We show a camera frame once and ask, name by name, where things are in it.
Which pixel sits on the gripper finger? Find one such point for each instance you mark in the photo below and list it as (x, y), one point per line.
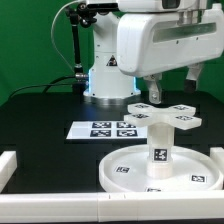
(191, 81)
(154, 87)

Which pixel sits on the white round table top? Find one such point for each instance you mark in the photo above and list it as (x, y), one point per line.
(130, 170)

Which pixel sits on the white marker sheet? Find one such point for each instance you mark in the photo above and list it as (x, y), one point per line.
(82, 130)

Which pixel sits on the white cross-shaped table base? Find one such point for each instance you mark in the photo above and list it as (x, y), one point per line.
(179, 116)

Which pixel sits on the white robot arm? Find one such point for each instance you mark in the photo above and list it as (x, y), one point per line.
(107, 81)

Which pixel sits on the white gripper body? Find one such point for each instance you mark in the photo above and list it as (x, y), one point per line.
(157, 37)

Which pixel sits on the black camera stand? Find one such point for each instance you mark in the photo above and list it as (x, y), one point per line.
(84, 17)

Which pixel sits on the white frame rail fixture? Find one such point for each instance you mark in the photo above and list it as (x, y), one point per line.
(104, 207)

